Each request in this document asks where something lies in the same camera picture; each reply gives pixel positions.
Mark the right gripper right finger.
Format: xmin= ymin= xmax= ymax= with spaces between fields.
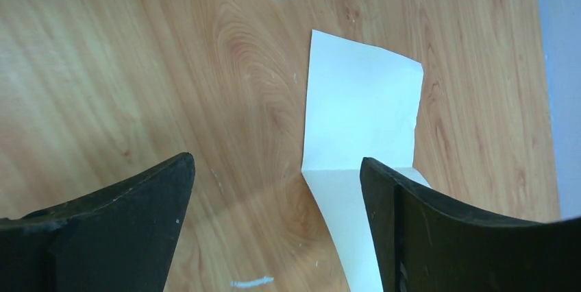
xmin=360 ymin=158 xmax=580 ymax=291

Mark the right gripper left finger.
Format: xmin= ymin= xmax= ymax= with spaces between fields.
xmin=1 ymin=152 xmax=195 ymax=291

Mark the beige letter paper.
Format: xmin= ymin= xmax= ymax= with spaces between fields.
xmin=301 ymin=30 xmax=425 ymax=291

